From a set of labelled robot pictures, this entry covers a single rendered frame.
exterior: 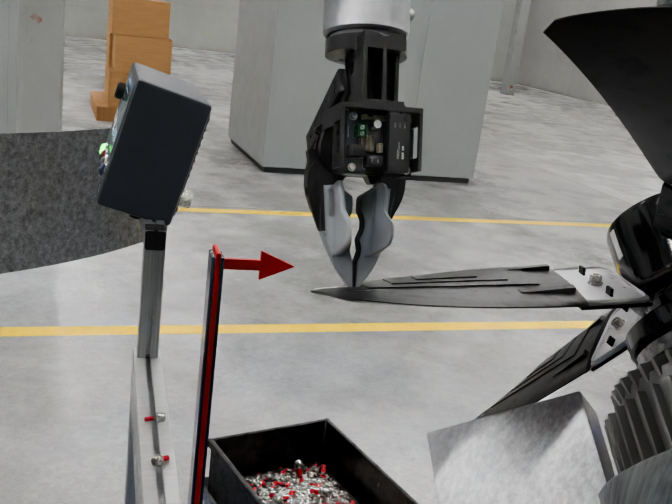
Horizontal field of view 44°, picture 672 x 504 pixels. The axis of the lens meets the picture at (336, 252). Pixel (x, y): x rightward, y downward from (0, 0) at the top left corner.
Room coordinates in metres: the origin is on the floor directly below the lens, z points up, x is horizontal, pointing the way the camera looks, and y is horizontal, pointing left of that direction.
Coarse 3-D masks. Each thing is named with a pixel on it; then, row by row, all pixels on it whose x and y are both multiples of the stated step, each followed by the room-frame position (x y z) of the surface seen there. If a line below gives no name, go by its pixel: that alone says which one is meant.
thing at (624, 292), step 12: (564, 276) 0.74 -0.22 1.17; (576, 276) 0.74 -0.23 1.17; (588, 276) 0.74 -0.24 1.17; (612, 276) 0.74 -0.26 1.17; (576, 288) 0.71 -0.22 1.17; (588, 288) 0.71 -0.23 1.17; (600, 288) 0.71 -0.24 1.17; (624, 288) 0.71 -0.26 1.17; (636, 288) 0.71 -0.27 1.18; (588, 300) 0.68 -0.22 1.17; (600, 300) 0.68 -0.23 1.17; (612, 300) 0.68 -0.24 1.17; (624, 300) 0.68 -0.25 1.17; (636, 300) 0.68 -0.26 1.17; (648, 300) 0.69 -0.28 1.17
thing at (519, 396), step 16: (576, 336) 0.88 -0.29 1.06; (592, 336) 0.82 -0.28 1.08; (560, 352) 0.87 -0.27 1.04; (576, 352) 0.82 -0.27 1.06; (592, 352) 0.79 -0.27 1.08; (544, 368) 0.86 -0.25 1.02; (560, 368) 0.82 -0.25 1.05; (576, 368) 0.79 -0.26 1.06; (528, 384) 0.86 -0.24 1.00; (544, 384) 0.82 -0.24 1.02; (560, 384) 0.79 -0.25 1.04; (512, 400) 0.85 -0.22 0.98; (528, 400) 0.81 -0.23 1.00
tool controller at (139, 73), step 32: (128, 96) 1.19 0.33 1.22; (160, 96) 1.15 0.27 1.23; (192, 96) 1.19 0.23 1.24; (128, 128) 1.14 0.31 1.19; (160, 128) 1.15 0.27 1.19; (192, 128) 1.17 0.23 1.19; (128, 160) 1.14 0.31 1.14; (160, 160) 1.15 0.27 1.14; (192, 160) 1.17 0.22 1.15; (128, 192) 1.14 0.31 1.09; (160, 192) 1.16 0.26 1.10
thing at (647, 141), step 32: (544, 32) 0.57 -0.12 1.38; (576, 32) 0.56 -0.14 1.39; (608, 32) 0.55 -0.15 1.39; (640, 32) 0.54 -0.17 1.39; (576, 64) 0.59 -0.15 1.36; (608, 64) 0.58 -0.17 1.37; (640, 64) 0.57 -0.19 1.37; (608, 96) 0.62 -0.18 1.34; (640, 96) 0.60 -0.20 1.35; (640, 128) 0.64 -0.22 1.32
